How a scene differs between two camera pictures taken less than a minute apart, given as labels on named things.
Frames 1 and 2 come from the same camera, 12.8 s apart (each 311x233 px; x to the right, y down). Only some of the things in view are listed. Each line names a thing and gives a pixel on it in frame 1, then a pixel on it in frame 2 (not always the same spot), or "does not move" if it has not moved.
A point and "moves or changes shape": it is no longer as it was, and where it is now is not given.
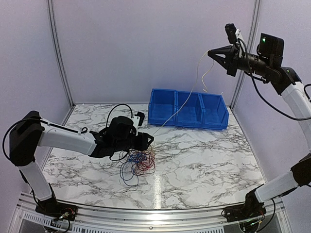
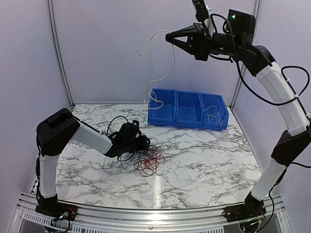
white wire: [202, 84] to [215, 116]
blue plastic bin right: [215, 113] does not move
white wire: [148, 151] moves or changes shape
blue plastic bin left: [162, 106] does not move
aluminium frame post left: [50, 4] does not move
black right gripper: [231, 62] to [199, 41]
